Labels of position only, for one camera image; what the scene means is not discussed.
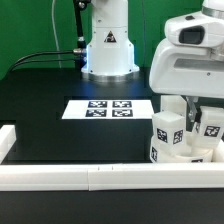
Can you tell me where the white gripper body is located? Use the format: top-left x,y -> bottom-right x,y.
149,39 -> 224,98

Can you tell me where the white front fence rail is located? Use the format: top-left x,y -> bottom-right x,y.
0,163 -> 224,191

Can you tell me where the white marker sheet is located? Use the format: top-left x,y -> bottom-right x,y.
62,100 -> 154,120

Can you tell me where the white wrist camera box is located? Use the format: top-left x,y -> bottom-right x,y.
165,12 -> 224,48

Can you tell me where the grey thin cable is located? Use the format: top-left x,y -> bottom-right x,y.
50,0 -> 63,69

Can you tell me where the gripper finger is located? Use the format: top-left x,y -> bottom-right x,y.
186,96 -> 202,127

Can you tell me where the white fence rail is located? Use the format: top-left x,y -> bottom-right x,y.
0,125 -> 16,164
0,163 -> 224,191

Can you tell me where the black camera stand pole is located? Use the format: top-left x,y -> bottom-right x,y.
72,0 -> 90,70

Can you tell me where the white round stool seat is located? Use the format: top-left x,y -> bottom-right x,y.
149,137 -> 224,163

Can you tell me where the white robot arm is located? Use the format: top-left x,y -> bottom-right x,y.
82,0 -> 224,105

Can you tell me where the white left fence rail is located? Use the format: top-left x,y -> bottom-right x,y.
0,125 -> 16,164

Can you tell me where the black cable pair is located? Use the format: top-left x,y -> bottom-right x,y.
9,49 -> 84,72

